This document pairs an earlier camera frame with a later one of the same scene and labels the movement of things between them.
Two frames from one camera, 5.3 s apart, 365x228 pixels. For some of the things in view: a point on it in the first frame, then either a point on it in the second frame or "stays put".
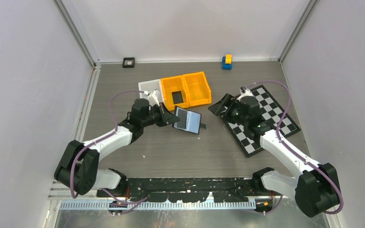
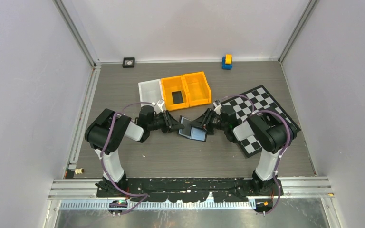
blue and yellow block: [225, 66] stays put
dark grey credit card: [177, 97] stays put
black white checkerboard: [270, 111] stays put
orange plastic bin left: [174, 84] stays put
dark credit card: [182, 115] to [187, 129]
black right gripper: [227, 100] to [203, 121]
